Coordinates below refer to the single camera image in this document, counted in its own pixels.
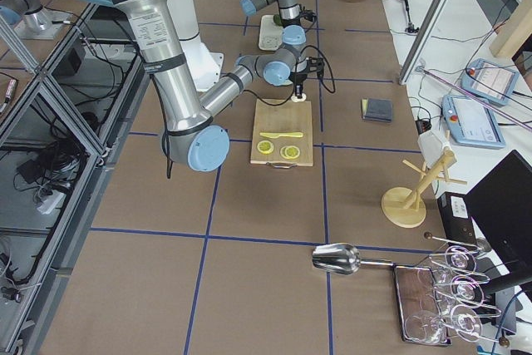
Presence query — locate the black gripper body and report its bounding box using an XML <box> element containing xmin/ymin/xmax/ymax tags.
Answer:
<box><xmin>281</xmin><ymin>17</ymin><xmax>300</xmax><ymax>27</ymax></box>
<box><xmin>289</xmin><ymin>59</ymin><xmax>312</xmax><ymax>88</ymax></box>

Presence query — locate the white steamed bun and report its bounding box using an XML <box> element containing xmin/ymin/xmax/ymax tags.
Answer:
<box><xmin>291</xmin><ymin>94</ymin><xmax>307</xmax><ymax>103</ymax></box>

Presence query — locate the green avocado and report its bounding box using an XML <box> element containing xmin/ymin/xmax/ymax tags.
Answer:
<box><xmin>273</xmin><ymin>14</ymin><xmax>283</xmax><ymax>26</ymax></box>

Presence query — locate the bamboo cutting board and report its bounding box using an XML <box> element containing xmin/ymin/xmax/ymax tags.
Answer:
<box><xmin>250</xmin><ymin>99</ymin><xmax>313</xmax><ymax>167</ymax></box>

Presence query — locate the yellow plastic knife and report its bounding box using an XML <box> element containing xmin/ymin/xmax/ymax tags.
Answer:
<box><xmin>259</xmin><ymin>131</ymin><xmax>304</xmax><ymax>139</ymax></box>

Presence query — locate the upper stacked lemon slice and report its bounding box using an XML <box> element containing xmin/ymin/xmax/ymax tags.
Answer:
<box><xmin>280</xmin><ymin>145</ymin><xmax>301</xmax><ymax>160</ymax></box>

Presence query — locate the single lemon slice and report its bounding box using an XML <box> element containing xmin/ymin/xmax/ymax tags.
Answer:
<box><xmin>257</xmin><ymin>140</ymin><xmax>274</xmax><ymax>155</ymax></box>

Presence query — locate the yellow sponge cloth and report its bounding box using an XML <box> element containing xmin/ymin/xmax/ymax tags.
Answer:
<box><xmin>361</xmin><ymin>98</ymin><xmax>368</xmax><ymax>119</ymax></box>

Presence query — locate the grey folded cloth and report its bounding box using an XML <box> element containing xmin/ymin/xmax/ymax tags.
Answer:
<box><xmin>364</xmin><ymin>98</ymin><xmax>393</xmax><ymax>123</ymax></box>

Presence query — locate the wooden mug tree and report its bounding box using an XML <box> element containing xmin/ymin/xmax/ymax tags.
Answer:
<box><xmin>381</xmin><ymin>146</ymin><xmax>466</xmax><ymax>229</ymax></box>

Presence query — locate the blue teach pendant near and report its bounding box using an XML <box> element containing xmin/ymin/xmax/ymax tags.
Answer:
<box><xmin>441</xmin><ymin>95</ymin><xmax>506</xmax><ymax>149</ymax></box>

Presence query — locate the blue teach pendant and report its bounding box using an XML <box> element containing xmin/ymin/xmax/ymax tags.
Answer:
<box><xmin>441</xmin><ymin>95</ymin><xmax>506</xmax><ymax>149</ymax></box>
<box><xmin>461</xmin><ymin>58</ymin><xmax>520</xmax><ymax>106</ymax></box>

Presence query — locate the metal scoop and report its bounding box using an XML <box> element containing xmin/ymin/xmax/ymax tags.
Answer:
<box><xmin>312</xmin><ymin>243</ymin><xmax>394</xmax><ymax>275</ymax></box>

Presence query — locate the blue teach pendant far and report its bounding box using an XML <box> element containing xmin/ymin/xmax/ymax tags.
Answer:
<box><xmin>461</xmin><ymin>58</ymin><xmax>520</xmax><ymax>106</ymax></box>

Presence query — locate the black monitor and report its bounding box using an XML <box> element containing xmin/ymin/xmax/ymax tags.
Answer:
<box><xmin>465</xmin><ymin>150</ymin><xmax>531</xmax><ymax>291</ymax></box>

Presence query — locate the wine glass rack tray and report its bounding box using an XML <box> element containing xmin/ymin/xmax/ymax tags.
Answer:
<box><xmin>393</xmin><ymin>241</ymin><xmax>502</xmax><ymax>347</ymax></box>

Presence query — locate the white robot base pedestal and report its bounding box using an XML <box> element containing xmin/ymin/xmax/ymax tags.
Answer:
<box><xmin>167</xmin><ymin>0</ymin><xmax>224</xmax><ymax>92</ymax></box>

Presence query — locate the aluminium frame post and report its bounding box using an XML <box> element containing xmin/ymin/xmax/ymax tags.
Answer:
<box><xmin>398</xmin><ymin>0</ymin><xmax>448</xmax><ymax>85</ymax></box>

